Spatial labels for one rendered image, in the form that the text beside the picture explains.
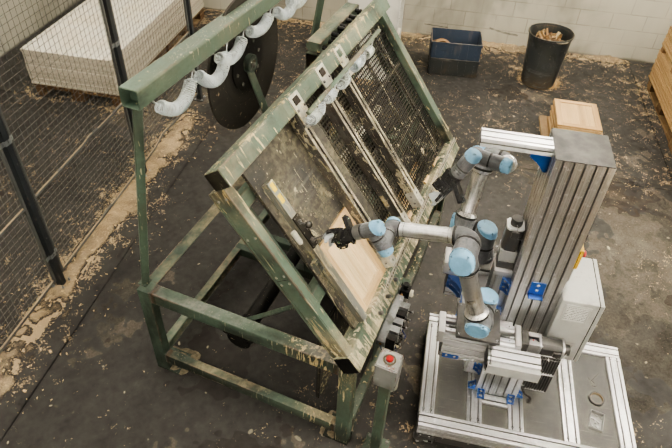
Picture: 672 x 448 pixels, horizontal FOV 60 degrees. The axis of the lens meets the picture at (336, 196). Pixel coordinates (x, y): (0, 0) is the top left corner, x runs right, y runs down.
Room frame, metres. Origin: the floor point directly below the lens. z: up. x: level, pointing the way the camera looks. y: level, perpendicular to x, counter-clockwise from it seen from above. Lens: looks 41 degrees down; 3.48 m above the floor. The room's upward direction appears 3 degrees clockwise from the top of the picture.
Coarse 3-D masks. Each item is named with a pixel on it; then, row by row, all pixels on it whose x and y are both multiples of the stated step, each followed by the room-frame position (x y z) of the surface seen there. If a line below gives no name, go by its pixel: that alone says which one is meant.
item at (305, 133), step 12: (300, 96) 2.67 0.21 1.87; (300, 108) 2.61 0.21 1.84; (324, 108) 2.60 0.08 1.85; (300, 120) 2.59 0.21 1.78; (300, 132) 2.59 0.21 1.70; (312, 132) 2.61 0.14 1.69; (312, 144) 2.57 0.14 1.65; (312, 156) 2.57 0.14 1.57; (324, 156) 2.56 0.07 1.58; (324, 168) 2.54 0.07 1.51; (336, 168) 2.57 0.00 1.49; (336, 180) 2.51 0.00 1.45; (336, 192) 2.51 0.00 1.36; (348, 192) 2.53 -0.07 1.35; (348, 204) 2.48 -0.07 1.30; (360, 204) 2.52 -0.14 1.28; (360, 216) 2.46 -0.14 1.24; (384, 264) 2.39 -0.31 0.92
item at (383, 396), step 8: (384, 392) 1.70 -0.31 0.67; (384, 400) 1.70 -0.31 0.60; (376, 408) 1.71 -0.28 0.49; (384, 408) 1.69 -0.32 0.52; (376, 416) 1.71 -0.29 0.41; (384, 416) 1.69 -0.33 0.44; (376, 424) 1.70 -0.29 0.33; (384, 424) 1.73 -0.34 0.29; (376, 432) 1.70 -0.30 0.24; (376, 440) 1.70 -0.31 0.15
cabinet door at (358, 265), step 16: (336, 224) 2.35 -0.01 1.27; (336, 256) 2.19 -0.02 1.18; (352, 256) 2.27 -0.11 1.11; (368, 256) 2.36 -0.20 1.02; (352, 272) 2.19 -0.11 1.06; (368, 272) 2.27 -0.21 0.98; (384, 272) 2.36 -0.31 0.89; (352, 288) 2.11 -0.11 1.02; (368, 288) 2.19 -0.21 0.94; (368, 304) 2.11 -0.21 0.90
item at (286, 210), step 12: (276, 192) 2.18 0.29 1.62; (276, 204) 2.16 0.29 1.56; (288, 204) 2.18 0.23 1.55; (288, 216) 2.14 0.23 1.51; (312, 252) 2.09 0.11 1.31; (324, 264) 2.07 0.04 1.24; (336, 276) 2.07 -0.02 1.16; (336, 288) 2.04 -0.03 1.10; (348, 288) 2.07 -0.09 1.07; (348, 300) 2.02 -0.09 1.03; (360, 312) 2.01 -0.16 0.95
